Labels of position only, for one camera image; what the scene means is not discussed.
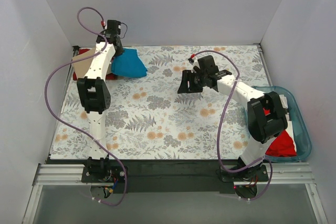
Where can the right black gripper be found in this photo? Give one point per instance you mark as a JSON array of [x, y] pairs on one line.
[[193, 81]]

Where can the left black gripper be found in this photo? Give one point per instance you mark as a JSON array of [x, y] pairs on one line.
[[118, 50]]

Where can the blue t shirt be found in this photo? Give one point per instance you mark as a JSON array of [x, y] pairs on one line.
[[128, 64]]

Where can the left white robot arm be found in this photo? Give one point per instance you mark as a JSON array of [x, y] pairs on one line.
[[96, 99]]

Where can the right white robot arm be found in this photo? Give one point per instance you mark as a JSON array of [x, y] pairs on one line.
[[266, 117]]

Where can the folded dark red t shirt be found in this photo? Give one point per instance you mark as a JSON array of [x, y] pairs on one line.
[[109, 75]]

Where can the folded beige t shirt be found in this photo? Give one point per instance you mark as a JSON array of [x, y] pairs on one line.
[[81, 67]]

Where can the floral patterned table cloth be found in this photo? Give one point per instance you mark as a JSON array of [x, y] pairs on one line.
[[148, 119]]

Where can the white t shirt in bin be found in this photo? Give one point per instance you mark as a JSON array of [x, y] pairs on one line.
[[289, 129]]

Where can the red t shirt in bin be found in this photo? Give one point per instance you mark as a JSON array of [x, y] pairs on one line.
[[282, 146]]

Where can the clear blue plastic bin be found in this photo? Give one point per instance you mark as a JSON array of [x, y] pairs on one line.
[[301, 136]]

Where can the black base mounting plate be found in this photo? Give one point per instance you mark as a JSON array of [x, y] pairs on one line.
[[164, 175]]

